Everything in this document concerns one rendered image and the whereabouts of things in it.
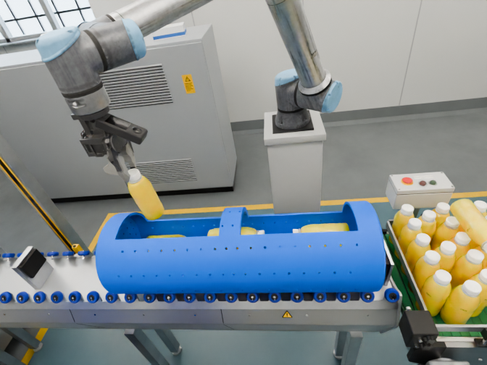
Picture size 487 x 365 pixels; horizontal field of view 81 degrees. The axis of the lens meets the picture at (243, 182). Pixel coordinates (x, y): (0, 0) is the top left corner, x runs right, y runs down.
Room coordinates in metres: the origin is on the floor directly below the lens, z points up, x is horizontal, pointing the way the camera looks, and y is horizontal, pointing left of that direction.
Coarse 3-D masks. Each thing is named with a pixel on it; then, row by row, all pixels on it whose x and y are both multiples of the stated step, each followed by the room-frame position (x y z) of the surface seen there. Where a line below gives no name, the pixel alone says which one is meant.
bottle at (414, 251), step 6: (414, 240) 0.56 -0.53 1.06; (408, 246) 0.56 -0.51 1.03; (414, 246) 0.54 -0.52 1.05; (420, 246) 0.53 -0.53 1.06; (426, 246) 0.53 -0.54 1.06; (408, 252) 0.55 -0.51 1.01; (414, 252) 0.53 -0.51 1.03; (420, 252) 0.52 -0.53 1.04; (408, 258) 0.54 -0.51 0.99; (414, 258) 0.53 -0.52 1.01; (408, 264) 0.54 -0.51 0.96; (414, 264) 0.52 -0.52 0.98; (402, 270) 0.55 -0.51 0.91
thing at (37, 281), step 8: (32, 248) 0.82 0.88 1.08; (24, 256) 0.78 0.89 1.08; (32, 256) 0.79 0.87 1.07; (40, 256) 0.81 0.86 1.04; (16, 264) 0.75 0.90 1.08; (24, 264) 0.75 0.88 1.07; (32, 264) 0.77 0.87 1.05; (40, 264) 0.79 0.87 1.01; (48, 264) 0.83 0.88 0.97; (16, 272) 0.74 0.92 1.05; (24, 272) 0.74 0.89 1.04; (32, 272) 0.75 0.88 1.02; (40, 272) 0.78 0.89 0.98; (48, 272) 0.80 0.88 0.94; (32, 280) 0.74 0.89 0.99; (40, 280) 0.76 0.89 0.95; (40, 288) 0.74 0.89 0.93
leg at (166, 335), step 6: (156, 330) 0.78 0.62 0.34; (162, 330) 0.78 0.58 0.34; (168, 330) 0.81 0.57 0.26; (162, 336) 0.78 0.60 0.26; (168, 336) 0.78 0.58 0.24; (174, 336) 0.82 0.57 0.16; (168, 342) 0.78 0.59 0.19; (174, 342) 0.79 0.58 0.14; (168, 348) 0.78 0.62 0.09; (174, 348) 0.78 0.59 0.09; (180, 348) 0.81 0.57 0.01; (174, 354) 0.78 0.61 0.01
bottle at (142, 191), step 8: (128, 184) 0.68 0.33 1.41; (136, 184) 0.67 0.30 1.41; (144, 184) 0.68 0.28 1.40; (136, 192) 0.66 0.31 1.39; (144, 192) 0.67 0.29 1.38; (152, 192) 0.69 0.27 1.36; (136, 200) 0.67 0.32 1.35; (144, 200) 0.66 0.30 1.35; (152, 200) 0.68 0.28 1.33; (144, 208) 0.67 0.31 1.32; (152, 208) 0.67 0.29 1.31; (160, 208) 0.69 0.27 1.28; (144, 216) 0.68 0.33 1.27; (152, 216) 0.67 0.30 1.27; (160, 216) 0.68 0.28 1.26
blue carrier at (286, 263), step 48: (144, 240) 0.62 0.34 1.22; (192, 240) 0.59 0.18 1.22; (240, 240) 0.56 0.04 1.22; (288, 240) 0.53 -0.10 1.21; (336, 240) 0.50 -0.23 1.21; (144, 288) 0.54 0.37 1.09; (192, 288) 0.52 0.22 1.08; (240, 288) 0.49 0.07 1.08; (288, 288) 0.46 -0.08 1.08; (336, 288) 0.44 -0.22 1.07
